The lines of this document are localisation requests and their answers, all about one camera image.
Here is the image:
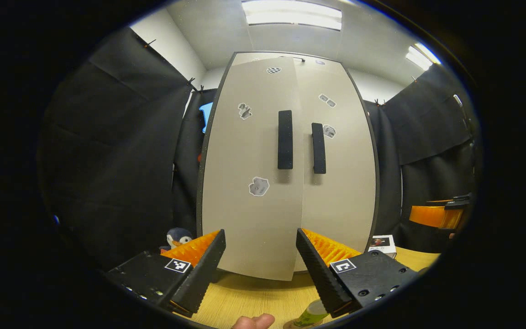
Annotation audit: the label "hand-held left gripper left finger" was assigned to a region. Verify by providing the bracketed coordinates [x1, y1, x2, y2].
[105, 228, 227, 319]

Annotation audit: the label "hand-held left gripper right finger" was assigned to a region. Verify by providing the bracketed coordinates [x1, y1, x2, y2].
[295, 227, 419, 319]

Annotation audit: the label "green label plastic bottle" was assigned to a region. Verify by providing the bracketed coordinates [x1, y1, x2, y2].
[290, 299, 330, 329]

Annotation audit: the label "grey cabinet door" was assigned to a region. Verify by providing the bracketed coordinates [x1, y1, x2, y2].
[198, 52, 305, 282]
[293, 57, 380, 273]

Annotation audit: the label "penguin plush toy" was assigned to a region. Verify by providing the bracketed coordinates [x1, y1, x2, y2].
[166, 228, 194, 250]

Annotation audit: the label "white book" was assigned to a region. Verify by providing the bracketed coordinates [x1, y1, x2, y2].
[368, 234, 397, 255]

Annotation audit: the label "small ceiling light panel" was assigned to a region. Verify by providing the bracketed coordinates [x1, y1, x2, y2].
[405, 42, 442, 71]

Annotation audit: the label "large ceiling light panel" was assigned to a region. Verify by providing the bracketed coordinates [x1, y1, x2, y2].
[242, 0, 343, 32]

